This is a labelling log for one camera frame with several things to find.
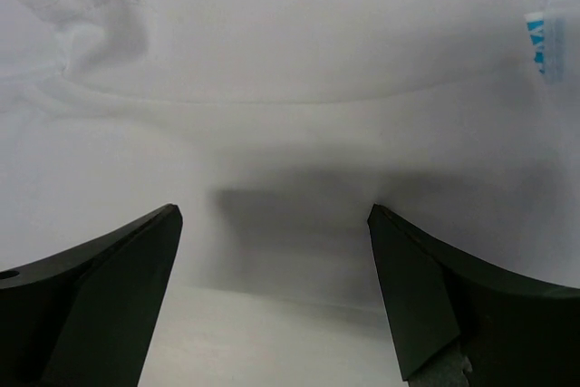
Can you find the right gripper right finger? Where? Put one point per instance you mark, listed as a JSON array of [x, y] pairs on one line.
[[457, 320]]

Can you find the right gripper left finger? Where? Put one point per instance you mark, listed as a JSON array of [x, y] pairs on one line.
[[86, 316]]

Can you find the white t-shirt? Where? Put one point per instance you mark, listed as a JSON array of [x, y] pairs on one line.
[[275, 125]]

